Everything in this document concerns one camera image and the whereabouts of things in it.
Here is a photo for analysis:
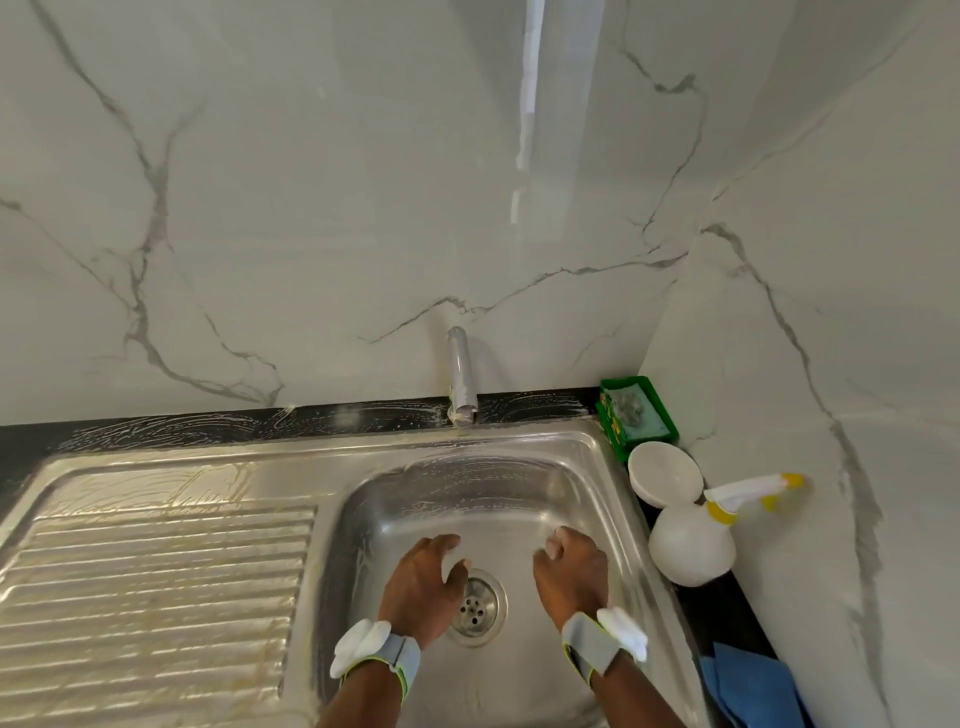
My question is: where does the chrome faucet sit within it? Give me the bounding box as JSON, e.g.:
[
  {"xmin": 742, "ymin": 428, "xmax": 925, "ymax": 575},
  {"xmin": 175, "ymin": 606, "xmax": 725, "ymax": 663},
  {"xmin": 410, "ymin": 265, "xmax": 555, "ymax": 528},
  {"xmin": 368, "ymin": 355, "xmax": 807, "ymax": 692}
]
[{"xmin": 445, "ymin": 325, "xmax": 480, "ymax": 426}]

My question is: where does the person's right forearm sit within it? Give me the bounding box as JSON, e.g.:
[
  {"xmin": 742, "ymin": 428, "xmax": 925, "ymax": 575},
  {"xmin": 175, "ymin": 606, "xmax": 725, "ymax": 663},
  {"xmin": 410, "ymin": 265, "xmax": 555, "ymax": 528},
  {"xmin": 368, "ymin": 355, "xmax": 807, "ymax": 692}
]
[{"xmin": 592, "ymin": 660, "xmax": 689, "ymax": 728}]

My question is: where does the metal drain strainer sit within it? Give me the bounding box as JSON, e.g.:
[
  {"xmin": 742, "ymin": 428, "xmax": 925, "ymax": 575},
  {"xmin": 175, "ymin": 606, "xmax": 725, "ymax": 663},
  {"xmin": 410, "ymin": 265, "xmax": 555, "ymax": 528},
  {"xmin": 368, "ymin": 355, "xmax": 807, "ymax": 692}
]
[{"xmin": 450, "ymin": 570, "xmax": 509, "ymax": 647}]

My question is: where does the green soap tray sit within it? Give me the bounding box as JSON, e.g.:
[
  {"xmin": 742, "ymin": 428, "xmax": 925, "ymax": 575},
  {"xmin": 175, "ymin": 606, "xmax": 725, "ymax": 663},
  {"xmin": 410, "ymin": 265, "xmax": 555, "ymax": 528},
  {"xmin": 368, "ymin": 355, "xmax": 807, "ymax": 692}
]
[{"xmin": 595, "ymin": 375, "xmax": 681, "ymax": 464}]

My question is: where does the person's left forearm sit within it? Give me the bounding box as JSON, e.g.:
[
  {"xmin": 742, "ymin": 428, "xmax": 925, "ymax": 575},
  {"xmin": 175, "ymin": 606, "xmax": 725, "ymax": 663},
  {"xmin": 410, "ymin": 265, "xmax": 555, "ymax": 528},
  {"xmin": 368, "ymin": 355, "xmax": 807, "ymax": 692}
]
[{"xmin": 318, "ymin": 660, "xmax": 404, "ymax": 728}]

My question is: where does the white left wrist tracker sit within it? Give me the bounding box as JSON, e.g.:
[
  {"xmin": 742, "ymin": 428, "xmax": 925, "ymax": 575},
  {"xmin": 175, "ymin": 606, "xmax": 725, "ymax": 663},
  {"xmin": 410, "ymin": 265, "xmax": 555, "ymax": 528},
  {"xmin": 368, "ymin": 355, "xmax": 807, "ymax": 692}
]
[{"xmin": 330, "ymin": 618, "xmax": 423, "ymax": 699}]

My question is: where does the person's right hand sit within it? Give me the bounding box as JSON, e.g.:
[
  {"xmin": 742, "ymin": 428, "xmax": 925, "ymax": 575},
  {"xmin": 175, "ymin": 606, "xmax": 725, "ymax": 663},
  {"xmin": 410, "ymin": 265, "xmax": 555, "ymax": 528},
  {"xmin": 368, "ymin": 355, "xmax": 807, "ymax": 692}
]
[{"xmin": 532, "ymin": 525, "xmax": 612, "ymax": 632}]

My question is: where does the white yellow spray bottle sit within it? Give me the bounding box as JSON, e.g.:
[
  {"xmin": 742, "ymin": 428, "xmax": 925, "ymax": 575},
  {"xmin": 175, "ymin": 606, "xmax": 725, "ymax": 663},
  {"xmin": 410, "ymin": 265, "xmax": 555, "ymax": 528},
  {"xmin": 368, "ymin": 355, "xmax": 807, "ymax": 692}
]
[{"xmin": 648, "ymin": 471, "xmax": 809, "ymax": 588}]

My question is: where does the stainless steel sink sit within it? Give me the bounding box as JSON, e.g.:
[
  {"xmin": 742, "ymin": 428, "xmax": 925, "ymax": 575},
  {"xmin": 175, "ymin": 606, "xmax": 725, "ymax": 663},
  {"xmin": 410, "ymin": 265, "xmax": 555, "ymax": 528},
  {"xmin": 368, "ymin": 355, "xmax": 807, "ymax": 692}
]
[{"xmin": 0, "ymin": 420, "xmax": 716, "ymax": 728}]

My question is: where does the person's left hand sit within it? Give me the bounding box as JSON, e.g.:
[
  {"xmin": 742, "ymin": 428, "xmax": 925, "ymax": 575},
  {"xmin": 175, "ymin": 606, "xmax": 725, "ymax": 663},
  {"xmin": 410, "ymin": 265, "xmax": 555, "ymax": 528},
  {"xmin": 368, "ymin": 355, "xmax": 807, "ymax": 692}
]
[{"xmin": 375, "ymin": 532, "xmax": 471, "ymax": 651}]

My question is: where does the blue cloth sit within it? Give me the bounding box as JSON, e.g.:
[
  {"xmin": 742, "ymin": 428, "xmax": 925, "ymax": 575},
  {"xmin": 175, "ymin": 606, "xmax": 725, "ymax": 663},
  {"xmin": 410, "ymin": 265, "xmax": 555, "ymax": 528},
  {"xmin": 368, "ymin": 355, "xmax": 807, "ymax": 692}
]
[{"xmin": 697, "ymin": 642, "xmax": 812, "ymax": 728}]

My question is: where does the white bowl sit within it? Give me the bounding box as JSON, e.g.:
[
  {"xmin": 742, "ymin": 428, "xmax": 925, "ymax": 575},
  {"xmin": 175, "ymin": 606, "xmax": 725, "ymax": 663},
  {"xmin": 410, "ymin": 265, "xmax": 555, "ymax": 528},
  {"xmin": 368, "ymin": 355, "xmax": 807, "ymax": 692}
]
[{"xmin": 627, "ymin": 441, "xmax": 705, "ymax": 509}]

